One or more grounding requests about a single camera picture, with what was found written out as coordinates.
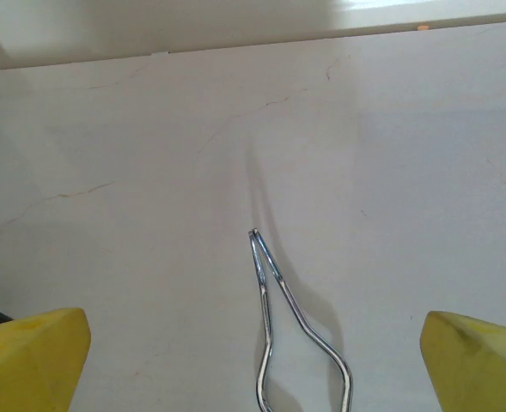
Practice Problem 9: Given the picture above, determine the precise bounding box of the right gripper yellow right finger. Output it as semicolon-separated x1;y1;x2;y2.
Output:
420;310;506;412

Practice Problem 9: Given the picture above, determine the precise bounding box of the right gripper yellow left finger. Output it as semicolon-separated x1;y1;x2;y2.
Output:
0;306;92;412

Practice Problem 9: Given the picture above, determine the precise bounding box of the chrome wire loop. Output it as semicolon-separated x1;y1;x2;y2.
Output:
247;228;354;412

